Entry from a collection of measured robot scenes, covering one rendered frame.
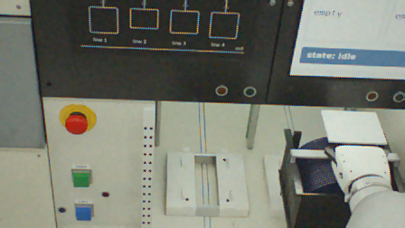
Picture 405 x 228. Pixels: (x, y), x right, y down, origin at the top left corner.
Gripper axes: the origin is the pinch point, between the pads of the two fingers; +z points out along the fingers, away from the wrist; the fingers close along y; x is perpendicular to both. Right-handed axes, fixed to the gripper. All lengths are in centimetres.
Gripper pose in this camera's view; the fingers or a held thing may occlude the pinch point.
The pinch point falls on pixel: (351, 135)
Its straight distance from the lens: 136.4
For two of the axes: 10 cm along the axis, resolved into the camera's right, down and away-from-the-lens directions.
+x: 0.8, -7.7, -6.4
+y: 10.0, 0.4, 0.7
